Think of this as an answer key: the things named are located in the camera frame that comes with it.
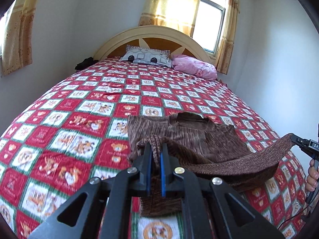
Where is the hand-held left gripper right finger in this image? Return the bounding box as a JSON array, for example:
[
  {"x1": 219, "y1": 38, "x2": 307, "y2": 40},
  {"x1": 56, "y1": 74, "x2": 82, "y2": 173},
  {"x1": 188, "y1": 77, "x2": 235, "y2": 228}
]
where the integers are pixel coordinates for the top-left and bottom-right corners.
[{"x1": 161, "y1": 143, "x2": 285, "y2": 239}]

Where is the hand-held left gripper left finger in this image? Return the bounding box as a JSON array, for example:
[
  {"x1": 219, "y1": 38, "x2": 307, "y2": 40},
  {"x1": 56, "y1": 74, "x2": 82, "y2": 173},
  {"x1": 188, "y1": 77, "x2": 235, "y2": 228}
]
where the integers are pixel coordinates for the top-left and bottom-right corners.
[{"x1": 27, "y1": 142, "x2": 153, "y2": 239}]

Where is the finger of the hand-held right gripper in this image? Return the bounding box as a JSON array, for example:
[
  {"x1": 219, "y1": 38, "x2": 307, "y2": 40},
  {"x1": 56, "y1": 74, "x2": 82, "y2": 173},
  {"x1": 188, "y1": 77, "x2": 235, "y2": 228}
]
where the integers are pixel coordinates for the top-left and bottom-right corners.
[
  {"x1": 298, "y1": 144, "x2": 316, "y2": 159},
  {"x1": 290, "y1": 134, "x2": 311, "y2": 146}
]

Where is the brown knit sweater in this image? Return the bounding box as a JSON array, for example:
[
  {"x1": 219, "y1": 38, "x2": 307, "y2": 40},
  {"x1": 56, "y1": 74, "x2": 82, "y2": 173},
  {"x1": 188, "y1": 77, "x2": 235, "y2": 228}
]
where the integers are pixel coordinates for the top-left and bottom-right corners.
[{"x1": 127, "y1": 112, "x2": 294, "y2": 217}]

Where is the person's right hand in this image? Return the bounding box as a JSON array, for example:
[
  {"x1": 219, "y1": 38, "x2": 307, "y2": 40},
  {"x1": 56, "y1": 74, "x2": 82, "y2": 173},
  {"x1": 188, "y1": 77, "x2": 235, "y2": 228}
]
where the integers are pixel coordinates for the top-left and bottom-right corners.
[{"x1": 306, "y1": 158, "x2": 319, "y2": 193}]

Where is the red checked printed bedsheet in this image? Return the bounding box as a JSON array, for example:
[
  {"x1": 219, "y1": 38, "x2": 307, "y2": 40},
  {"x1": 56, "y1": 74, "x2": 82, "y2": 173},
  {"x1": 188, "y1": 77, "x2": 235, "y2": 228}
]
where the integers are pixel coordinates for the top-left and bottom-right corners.
[{"x1": 0, "y1": 56, "x2": 308, "y2": 239}]

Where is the pink pillow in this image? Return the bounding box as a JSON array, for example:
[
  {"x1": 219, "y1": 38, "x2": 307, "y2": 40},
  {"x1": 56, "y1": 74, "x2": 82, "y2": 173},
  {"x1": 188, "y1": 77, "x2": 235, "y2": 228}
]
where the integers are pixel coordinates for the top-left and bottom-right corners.
[{"x1": 171, "y1": 54, "x2": 217, "y2": 80}]

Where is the grey white patterned pillow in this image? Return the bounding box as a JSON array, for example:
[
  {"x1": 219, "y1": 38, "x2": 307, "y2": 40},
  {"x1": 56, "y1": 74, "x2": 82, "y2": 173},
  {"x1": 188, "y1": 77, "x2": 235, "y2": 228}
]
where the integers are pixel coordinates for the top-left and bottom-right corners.
[{"x1": 121, "y1": 44, "x2": 172, "y2": 68}]

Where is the black cloth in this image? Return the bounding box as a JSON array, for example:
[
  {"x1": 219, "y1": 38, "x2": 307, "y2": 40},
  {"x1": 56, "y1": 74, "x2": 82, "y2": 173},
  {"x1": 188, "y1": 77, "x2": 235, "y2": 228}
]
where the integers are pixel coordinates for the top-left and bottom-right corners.
[{"x1": 75, "y1": 57, "x2": 98, "y2": 71}]

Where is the yellow patterned curtain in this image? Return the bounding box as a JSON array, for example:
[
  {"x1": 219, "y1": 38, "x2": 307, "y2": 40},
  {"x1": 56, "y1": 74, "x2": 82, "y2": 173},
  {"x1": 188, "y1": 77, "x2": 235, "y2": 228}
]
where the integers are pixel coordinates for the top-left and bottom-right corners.
[
  {"x1": 1, "y1": 0, "x2": 46, "y2": 75},
  {"x1": 138, "y1": 0, "x2": 203, "y2": 37},
  {"x1": 214, "y1": 0, "x2": 241, "y2": 75}
]

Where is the cream wooden headboard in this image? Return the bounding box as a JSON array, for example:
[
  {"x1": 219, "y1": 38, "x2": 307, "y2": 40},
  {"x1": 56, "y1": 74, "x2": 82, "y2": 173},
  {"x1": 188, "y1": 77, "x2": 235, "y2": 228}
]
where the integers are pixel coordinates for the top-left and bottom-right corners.
[{"x1": 93, "y1": 25, "x2": 212, "y2": 64}]

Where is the window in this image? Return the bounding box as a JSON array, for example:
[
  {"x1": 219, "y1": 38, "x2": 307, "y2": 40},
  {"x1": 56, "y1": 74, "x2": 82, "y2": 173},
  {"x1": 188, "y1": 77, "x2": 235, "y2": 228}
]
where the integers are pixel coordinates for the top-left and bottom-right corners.
[{"x1": 192, "y1": 0, "x2": 228, "y2": 58}]

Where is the black cable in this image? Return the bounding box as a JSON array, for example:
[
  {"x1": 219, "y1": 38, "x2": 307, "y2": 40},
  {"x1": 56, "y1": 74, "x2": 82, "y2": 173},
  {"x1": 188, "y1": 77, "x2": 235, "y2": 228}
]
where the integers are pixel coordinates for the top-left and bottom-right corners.
[{"x1": 277, "y1": 199, "x2": 312, "y2": 231}]

